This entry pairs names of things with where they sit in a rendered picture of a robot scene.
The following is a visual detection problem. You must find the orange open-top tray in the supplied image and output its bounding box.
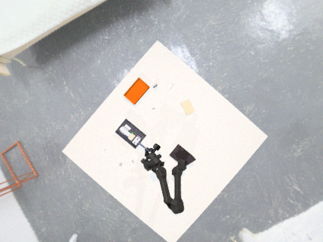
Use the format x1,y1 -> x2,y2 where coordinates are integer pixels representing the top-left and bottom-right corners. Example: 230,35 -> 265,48
124,78 -> 150,105

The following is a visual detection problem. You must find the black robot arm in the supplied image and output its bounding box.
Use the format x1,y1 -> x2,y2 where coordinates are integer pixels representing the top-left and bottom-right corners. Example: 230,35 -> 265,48
143,154 -> 189,213

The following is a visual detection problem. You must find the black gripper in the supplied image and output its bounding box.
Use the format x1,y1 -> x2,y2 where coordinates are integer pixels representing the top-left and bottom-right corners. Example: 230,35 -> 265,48
141,143 -> 161,164

